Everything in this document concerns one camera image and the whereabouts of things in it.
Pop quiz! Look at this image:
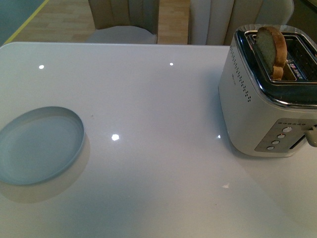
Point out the light blue plate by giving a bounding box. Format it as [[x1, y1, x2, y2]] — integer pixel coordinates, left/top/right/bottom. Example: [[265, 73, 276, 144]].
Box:
[[0, 107, 85, 185]]

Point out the toasted bread slice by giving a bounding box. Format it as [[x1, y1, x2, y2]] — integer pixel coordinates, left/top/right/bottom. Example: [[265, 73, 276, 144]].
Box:
[[256, 26, 287, 81]]

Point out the white chrome two-slot toaster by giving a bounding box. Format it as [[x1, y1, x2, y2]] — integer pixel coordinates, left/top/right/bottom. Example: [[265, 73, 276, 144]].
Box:
[[218, 24, 317, 157]]

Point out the beige chair left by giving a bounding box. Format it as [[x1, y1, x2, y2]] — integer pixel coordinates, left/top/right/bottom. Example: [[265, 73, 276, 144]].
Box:
[[86, 0, 159, 44]]

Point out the beige chair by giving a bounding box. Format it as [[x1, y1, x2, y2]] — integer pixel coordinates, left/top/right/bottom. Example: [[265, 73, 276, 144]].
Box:
[[86, 0, 159, 44], [188, 0, 294, 45]]

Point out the beige chair right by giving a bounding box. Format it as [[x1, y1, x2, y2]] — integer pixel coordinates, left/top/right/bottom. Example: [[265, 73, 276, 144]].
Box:
[[188, 0, 294, 45]]

